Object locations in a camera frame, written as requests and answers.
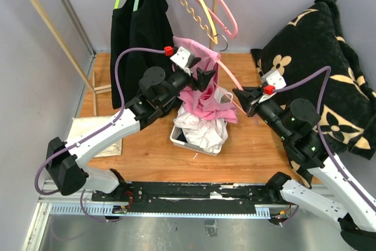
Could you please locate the pink hanger with metal hook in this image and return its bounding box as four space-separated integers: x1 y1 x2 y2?
213 34 259 126

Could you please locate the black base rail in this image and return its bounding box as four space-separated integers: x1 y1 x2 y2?
91 182 287 215

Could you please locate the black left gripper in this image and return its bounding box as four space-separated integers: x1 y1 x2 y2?
159 58 216 108

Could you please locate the folded cream cloth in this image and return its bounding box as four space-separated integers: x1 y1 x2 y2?
66 116 122 158

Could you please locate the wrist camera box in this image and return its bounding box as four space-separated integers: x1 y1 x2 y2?
164 46 196 75
259 70 286 102

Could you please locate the navy blue t shirt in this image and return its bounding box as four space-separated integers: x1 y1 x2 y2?
176 132 187 143

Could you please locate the pink t shirt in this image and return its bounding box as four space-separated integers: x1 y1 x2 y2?
172 35 239 124

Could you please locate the white perforated plastic basket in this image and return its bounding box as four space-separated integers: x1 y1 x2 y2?
170 88 239 156

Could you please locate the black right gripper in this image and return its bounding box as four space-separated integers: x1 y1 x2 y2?
233 85 292 141

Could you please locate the black floral plush blanket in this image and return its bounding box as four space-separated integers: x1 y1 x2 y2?
250 0 376 190

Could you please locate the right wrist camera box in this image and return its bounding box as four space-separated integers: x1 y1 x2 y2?
259 70 286 102

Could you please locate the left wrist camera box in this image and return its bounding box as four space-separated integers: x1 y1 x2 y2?
164 46 196 75

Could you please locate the black t shirt with print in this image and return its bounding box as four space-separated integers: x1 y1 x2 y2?
122 0 173 102

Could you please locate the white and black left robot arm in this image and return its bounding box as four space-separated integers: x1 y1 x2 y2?
44 55 216 202

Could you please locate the black t shirt far left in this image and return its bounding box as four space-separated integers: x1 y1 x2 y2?
110 4 133 109

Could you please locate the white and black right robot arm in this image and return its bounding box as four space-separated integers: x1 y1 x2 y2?
233 87 375 250

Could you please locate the white t shirt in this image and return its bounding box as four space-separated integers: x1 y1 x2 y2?
174 85 238 154

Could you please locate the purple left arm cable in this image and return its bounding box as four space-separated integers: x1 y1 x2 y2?
33 46 168 223

